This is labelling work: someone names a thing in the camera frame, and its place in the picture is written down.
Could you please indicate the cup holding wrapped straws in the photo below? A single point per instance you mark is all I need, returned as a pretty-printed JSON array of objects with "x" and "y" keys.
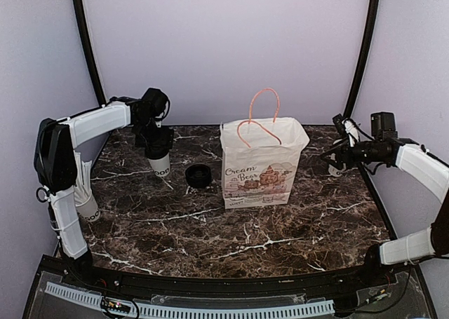
[{"x": 85, "y": 202}]

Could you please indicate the stack of black lids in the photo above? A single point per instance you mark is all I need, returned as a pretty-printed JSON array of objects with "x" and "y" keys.
[{"x": 198, "y": 176}]

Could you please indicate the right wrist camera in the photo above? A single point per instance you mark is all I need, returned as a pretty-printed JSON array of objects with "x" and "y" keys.
[{"x": 347, "y": 130}]

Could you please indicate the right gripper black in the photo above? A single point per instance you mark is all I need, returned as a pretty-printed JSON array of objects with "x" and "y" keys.
[{"x": 343, "y": 150}]

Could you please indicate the single white paper cup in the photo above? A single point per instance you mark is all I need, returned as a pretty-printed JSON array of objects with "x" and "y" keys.
[{"x": 160, "y": 166}]

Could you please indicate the stack of white paper cups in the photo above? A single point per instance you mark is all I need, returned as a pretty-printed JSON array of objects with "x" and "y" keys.
[{"x": 336, "y": 169}]

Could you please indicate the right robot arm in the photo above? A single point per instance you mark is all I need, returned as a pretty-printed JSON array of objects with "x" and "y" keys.
[{"x": 383, "y": 146}]

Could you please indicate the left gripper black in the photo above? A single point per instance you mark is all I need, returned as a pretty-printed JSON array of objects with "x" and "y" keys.
[{"x": 165, "y": 139}]

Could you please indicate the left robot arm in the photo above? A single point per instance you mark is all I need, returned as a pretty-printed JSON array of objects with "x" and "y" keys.
[{"x": 66, "y": 180}]

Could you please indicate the white paper takeout bag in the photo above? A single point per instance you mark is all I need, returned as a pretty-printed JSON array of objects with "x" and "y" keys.
[{"x": 260, "y": 158}]

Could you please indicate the white slotted cable duct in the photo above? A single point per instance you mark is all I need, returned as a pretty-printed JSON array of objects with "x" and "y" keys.
[{"x": 188, "y": 307}]

